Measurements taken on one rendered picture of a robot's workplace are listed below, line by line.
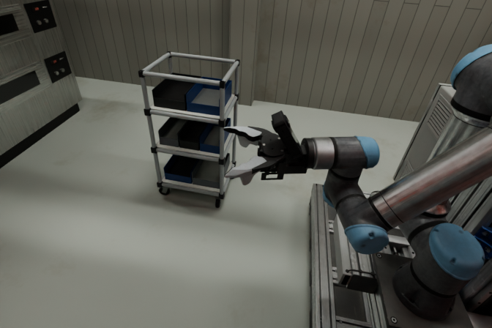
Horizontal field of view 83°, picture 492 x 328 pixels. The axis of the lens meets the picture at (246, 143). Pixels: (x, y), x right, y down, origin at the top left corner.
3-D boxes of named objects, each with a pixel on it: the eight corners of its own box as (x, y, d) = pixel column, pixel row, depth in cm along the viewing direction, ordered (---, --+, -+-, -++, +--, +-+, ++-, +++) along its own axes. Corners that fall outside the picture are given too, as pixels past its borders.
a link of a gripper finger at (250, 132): (223, 143, 70) (255, 158, 67) (223, 125, 66) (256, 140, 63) (230, 136, 72) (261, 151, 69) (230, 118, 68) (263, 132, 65)
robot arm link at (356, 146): (375, 178, 65) (386, 148, 60) (329, 179, 64) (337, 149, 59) (361, 157, 71) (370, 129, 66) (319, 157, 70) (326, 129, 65)
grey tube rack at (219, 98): (156, 198, 211) (132, 72, 154) (178, 164, 245) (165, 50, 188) (224, 211, 204) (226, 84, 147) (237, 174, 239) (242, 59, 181)
